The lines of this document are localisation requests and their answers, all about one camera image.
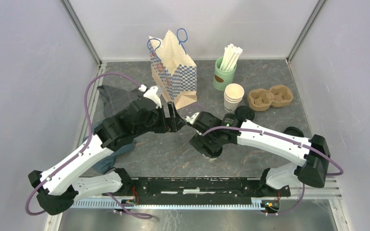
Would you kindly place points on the remaining black lid stack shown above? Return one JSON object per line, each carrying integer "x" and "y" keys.
{"x": 293, "y": 131}

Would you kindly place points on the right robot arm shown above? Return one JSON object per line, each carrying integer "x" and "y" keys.
{"x": 308, "y": 157}

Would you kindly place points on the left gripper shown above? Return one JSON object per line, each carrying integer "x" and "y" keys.
{"x": 168, "y": 125}

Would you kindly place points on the black plastic cup lid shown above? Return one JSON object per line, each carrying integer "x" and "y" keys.
{"x": 244, "y": 113}

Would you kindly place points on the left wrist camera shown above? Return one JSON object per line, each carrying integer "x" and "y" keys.
{"x": 153, "y": 93}

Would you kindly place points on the white wrapped straws bundle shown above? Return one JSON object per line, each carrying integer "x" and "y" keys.
{"x": 230, "y": 57}

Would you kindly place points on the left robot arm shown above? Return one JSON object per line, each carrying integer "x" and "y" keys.
{"x": 59, "y": 187}

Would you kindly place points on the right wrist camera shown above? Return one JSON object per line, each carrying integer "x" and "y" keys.
{"x": 191, "y": 119}

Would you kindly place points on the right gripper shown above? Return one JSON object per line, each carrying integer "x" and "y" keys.
{"x": 198, "y": 141}

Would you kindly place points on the green straw holder cup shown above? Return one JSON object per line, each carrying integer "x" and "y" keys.
{"x": 221, "y": 78}

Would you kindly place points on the blue cloth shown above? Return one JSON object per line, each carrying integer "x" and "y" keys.
{"x": 105, "y": 164}

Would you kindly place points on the brown cardboard cup carrier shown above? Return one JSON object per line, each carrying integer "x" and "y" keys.
{"x": 277, "y": 96}

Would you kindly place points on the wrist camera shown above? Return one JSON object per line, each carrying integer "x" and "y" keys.
{"x": 191, "y": 119}
{"x": 153, "y": 93}

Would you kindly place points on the stack of paper cups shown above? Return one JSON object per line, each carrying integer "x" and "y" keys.
{"x": 233, "y": 95}

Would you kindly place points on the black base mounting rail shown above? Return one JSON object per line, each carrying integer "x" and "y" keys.
{"x": 198, "y": 191}

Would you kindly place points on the brown paper bag blue handles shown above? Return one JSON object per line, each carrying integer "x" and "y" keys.
{"x": 173, "y": 69}

